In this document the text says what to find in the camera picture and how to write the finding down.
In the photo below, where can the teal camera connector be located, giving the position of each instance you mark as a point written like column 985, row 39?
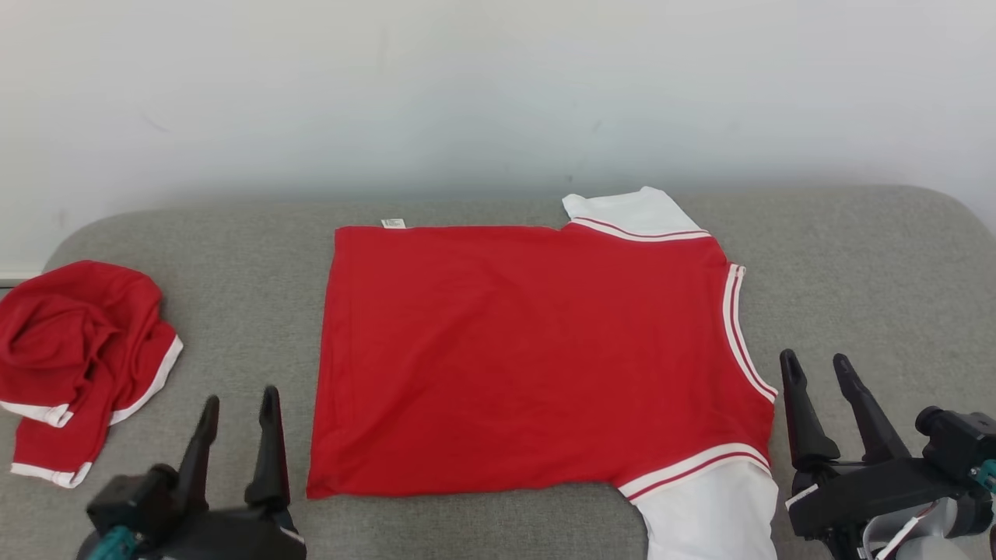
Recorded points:
column 113, row 544
column 988, row 474

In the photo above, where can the white wall baseboard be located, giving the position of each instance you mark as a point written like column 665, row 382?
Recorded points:
column 19, row 277

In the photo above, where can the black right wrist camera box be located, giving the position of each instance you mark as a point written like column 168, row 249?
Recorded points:
column 957, row 443

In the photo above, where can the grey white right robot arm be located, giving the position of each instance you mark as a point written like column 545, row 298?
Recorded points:
column 953, row 519

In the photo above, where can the grey fabric sofa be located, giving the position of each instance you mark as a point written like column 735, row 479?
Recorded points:
column 233, row 272

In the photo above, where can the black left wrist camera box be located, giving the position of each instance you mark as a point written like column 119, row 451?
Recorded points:
column 132, row 498

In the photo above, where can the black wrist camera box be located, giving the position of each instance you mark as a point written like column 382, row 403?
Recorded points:
column 957, row 443
column 132, row 498

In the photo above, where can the red white Bulls jersey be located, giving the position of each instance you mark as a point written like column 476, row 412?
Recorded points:
column 506, row 350

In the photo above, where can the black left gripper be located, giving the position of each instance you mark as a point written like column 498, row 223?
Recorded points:
column 226, row 537

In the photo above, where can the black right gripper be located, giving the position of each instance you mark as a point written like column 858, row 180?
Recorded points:
column 864, row 494

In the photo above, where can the teal right camera connector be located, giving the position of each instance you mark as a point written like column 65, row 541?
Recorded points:
column 988, row 474

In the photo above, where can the red white Bulls shorts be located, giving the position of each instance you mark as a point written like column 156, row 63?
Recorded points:
column 70, row 334

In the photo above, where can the teal left camera connector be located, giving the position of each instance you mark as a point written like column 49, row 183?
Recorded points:
column 113, row 544

